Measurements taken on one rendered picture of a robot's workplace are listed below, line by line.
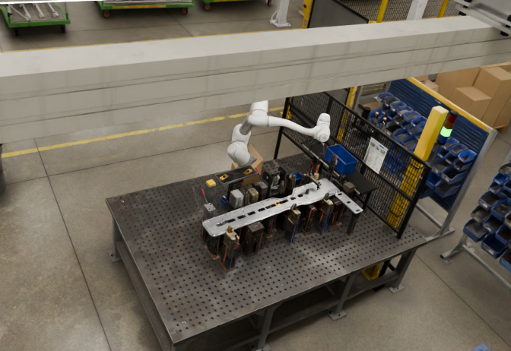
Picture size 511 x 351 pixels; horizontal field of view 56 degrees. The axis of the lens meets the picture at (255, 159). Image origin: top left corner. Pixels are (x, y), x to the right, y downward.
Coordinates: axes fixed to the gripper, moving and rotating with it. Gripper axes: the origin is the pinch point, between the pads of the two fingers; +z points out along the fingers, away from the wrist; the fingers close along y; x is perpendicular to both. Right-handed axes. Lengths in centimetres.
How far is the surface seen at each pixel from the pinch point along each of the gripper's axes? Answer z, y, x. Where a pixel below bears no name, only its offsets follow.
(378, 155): -1, 27, 54
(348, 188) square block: 25.8, 29.6, 23.5
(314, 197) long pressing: 31.3, 21.3, -9.8
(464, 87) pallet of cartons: 57, -99, 406
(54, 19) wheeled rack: 103, -607, -59
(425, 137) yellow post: -43, 62, 58
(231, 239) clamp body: 26, 37, -109
